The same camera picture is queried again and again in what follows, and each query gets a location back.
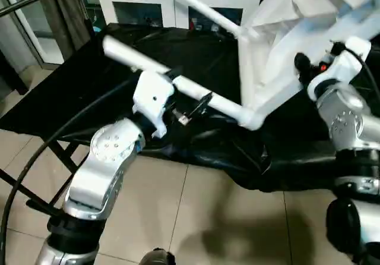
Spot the black work mat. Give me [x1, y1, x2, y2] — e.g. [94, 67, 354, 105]
[0, 23, 380, 193]

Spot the grey sheer curtain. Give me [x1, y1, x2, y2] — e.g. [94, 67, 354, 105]
[34, 0, 91, 47]

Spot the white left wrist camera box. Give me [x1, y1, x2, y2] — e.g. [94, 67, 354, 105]
[131, 71, 176, 140]

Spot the black stand frame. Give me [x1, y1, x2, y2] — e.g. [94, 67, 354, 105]
[23, 139, 83, 219]

